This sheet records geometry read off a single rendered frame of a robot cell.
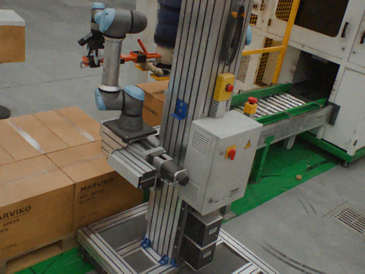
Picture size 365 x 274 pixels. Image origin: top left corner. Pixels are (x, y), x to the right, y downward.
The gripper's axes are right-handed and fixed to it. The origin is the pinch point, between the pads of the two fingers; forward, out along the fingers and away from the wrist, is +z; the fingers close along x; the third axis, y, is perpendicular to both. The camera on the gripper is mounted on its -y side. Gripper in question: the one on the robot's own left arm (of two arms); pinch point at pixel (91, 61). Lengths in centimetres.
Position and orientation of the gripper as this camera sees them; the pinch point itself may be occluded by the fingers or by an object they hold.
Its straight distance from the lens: 281.6
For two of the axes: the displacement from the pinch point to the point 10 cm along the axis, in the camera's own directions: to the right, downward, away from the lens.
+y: 7.7, -1.9, 6.1
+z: -1.6, 8.7, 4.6
